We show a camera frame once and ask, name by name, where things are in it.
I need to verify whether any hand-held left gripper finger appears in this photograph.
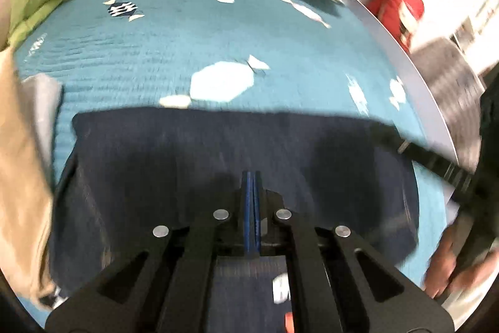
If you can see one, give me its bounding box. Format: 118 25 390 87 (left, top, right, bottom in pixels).
45 171 254 333
253 171 455 333

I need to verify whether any dark navy zip garment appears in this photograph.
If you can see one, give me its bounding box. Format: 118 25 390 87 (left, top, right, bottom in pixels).
51 109 480 333

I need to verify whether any person's right hand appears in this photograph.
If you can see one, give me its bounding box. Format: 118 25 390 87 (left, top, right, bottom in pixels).
424 226 492 299

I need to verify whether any grey ribbed object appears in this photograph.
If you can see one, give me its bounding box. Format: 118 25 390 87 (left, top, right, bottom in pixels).
411 40 486 172

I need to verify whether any teal printed blanket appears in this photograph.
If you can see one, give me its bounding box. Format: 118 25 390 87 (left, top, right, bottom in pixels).
16 0 458 322

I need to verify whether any red object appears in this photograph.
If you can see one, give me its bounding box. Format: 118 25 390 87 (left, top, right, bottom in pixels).
368 0 425 53

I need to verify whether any beige cloth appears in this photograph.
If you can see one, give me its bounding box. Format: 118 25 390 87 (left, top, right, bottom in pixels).
0 48 59 312

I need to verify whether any grey cloth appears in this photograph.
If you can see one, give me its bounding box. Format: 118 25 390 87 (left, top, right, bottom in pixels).
21 75 65 178

